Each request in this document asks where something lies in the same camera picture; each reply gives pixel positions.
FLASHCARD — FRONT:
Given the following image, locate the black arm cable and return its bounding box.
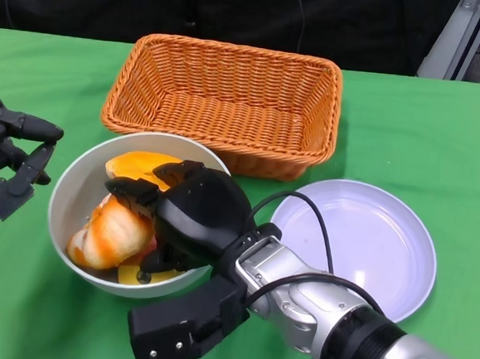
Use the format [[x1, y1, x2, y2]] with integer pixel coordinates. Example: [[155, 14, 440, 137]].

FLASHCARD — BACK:
[[242, 188, 393, 321]]

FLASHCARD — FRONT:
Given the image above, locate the green tablecloth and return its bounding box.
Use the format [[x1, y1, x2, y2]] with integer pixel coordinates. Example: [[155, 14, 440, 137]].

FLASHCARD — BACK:
[[0, 27, 480, 359]]

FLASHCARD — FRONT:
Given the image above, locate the yellow cake slice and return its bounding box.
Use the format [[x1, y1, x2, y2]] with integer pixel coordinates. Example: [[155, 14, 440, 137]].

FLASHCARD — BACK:
[[115, 260, 176, 289]]

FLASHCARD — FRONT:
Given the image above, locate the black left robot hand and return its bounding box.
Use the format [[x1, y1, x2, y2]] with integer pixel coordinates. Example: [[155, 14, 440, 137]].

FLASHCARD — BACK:
[[0, 99, 67, 289]]

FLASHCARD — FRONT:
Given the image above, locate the grey metal stand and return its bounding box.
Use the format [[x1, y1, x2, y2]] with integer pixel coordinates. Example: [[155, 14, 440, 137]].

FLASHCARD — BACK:
[[416, 0, 480, 83]]

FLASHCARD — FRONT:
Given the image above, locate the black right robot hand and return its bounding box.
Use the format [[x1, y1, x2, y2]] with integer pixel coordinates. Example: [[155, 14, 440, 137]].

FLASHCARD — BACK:
[[96, 153, 289, 287]]

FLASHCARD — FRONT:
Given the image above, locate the orange white striped bread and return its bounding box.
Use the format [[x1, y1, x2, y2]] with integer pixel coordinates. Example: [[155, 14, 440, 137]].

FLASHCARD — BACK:
[[65, 192, 162, 274]]

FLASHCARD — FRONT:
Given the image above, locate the lilac round plate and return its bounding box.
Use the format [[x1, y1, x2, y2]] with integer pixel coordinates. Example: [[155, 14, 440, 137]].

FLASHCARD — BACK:
[[262, 173, 444, 327]]

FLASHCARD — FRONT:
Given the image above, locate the orange wicker basket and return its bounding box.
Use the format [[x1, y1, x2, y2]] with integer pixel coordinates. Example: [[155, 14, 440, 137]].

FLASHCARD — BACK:
[[95, 29, 347, 185]]

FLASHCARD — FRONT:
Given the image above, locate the orange glazed ring bread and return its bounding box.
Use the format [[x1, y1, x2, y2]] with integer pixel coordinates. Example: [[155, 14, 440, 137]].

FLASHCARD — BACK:
[[103, 148, 185, 193]]

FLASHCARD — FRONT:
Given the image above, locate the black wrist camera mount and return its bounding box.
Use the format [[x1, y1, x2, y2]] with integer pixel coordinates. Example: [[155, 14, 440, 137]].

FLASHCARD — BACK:
[[124, 267, 254, 359]]

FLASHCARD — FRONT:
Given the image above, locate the black backdrop curtain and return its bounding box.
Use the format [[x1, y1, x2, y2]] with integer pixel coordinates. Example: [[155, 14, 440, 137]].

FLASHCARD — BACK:
[[0, 0, 463, 81]]

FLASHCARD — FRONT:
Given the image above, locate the pale grey bowl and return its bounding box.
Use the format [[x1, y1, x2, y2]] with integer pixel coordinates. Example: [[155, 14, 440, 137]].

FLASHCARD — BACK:
[[41, 124, 235, 307]]

